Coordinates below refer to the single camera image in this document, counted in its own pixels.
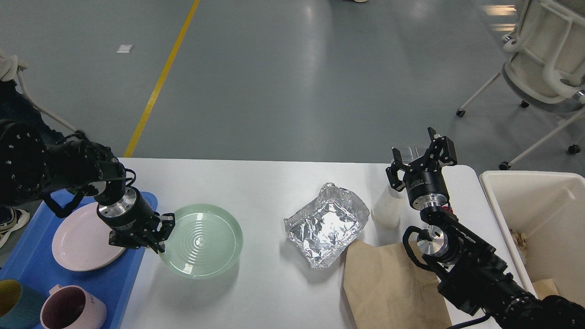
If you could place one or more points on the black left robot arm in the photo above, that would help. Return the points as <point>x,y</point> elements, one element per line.
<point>63,174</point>

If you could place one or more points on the teal yellow cup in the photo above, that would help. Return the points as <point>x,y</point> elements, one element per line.
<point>20,305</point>

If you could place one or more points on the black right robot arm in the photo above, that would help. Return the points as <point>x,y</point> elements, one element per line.
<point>471,276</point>

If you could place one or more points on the pink mug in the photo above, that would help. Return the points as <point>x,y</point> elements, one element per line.
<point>72,307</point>

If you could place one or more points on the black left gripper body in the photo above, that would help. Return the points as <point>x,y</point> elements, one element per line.
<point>131,214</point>

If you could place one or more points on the white paper cup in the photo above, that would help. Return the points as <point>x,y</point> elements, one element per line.
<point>387,210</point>

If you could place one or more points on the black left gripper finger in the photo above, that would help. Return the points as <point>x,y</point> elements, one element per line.
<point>147,239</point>
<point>165,225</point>

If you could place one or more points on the green plate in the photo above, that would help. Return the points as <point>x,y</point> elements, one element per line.
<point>206,242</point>

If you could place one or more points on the brown paper bag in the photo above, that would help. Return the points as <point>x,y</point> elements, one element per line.
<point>385,290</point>

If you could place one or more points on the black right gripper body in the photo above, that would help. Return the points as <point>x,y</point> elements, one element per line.
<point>426,188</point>

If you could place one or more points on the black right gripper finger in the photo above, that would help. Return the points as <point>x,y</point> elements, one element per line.
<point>440,153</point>
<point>392,171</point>

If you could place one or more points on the brown paper in bin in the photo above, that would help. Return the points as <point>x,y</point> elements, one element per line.
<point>545,288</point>

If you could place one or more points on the pink plate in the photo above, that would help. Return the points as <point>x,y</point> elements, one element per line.
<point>81,242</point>

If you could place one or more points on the crumpled aluminium foil tray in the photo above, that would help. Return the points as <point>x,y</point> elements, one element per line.
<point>326,226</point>

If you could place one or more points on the blue plastic tray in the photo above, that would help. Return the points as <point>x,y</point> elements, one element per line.
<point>32,263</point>

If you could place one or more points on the white office chair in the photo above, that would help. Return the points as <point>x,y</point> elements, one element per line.
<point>546,62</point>

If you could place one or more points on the seated person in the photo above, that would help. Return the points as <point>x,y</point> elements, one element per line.
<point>15,106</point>

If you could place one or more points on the beige plastic bin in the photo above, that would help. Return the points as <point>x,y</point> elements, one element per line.
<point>542,217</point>

